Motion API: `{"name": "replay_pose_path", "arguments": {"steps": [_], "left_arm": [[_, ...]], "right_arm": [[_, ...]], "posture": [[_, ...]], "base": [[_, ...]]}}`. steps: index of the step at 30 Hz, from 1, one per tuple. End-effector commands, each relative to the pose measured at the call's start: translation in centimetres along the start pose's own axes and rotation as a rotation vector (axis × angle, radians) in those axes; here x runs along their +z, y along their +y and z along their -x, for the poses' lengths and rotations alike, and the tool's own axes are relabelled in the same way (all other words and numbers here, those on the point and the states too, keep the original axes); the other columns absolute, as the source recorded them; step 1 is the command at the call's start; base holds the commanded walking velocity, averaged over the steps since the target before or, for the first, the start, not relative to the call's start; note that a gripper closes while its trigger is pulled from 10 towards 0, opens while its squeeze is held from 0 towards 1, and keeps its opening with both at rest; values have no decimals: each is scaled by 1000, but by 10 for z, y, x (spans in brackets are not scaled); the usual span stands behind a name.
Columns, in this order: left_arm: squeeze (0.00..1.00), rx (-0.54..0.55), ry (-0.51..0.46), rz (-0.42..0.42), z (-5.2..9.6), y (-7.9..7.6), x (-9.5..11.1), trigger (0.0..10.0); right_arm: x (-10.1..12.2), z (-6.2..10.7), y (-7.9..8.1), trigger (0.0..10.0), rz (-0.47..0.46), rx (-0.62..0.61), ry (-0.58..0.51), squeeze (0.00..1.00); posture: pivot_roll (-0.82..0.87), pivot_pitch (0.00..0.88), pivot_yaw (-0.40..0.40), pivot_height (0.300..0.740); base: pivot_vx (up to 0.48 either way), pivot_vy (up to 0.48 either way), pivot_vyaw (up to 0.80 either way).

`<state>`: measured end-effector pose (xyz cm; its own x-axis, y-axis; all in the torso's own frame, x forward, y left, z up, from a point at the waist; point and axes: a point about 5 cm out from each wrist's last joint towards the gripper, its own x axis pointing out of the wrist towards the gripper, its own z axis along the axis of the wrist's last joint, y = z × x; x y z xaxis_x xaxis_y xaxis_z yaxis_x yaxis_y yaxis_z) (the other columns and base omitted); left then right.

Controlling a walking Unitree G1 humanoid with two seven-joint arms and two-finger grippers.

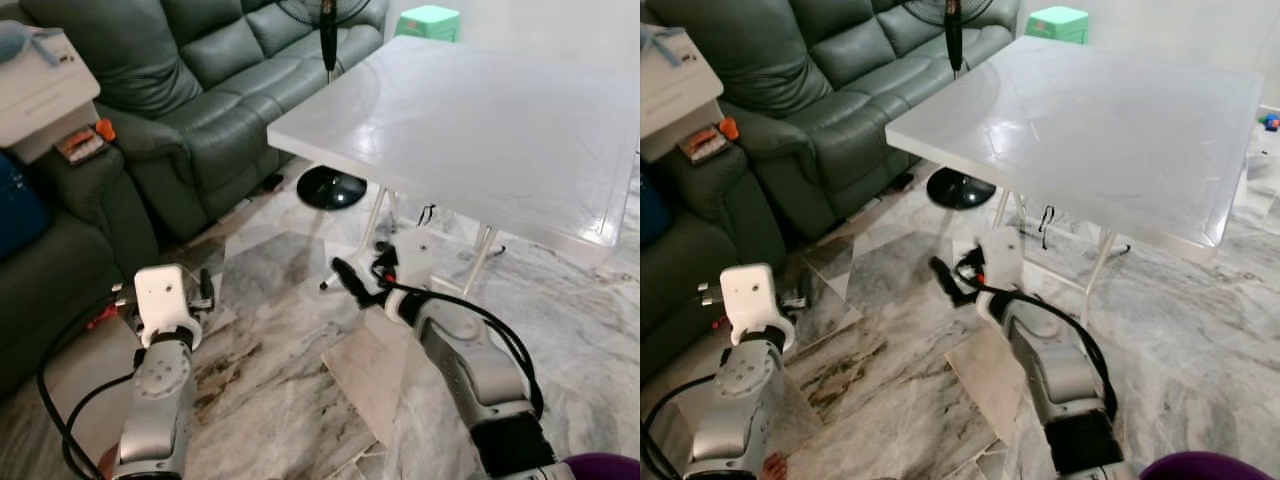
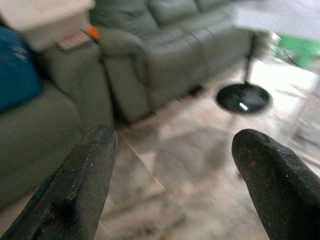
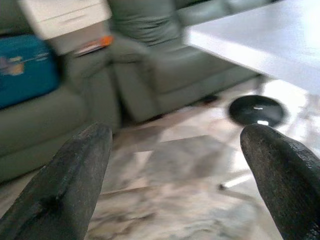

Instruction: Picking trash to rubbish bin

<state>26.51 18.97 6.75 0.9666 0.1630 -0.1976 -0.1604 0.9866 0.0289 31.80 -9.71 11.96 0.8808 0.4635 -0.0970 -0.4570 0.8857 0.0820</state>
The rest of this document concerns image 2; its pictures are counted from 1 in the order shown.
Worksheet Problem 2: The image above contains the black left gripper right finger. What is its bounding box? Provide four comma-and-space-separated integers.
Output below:
231, 128, 320, 240

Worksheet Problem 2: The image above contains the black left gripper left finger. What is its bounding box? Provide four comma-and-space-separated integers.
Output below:
0, 125, 119, 240

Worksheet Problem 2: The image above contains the grey leather armchair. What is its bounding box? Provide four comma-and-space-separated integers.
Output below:
0, 42, 116, 211

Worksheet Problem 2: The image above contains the black round stand base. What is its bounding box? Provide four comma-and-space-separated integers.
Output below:
216, 32, 272, 115

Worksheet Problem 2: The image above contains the blue cushion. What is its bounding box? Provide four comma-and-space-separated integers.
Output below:
0, 26, 44, 113

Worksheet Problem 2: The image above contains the green plastic stool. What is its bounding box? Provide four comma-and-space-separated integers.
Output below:
276, 34, 320, 71

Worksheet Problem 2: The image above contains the pink and white booklet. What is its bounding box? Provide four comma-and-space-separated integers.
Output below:
57, 33, 92, 52

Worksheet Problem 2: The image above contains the orange object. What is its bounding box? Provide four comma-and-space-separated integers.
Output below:
86, 25, 101, 41

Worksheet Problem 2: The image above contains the white folding table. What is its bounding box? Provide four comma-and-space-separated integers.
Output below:
231, 0, 320, 143

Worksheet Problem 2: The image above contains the grey leather sofa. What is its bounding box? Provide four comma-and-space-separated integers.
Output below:
89, 0, 272, 123

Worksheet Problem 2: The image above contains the white plastic storage box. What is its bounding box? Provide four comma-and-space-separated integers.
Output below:
0, 0, 97, 52

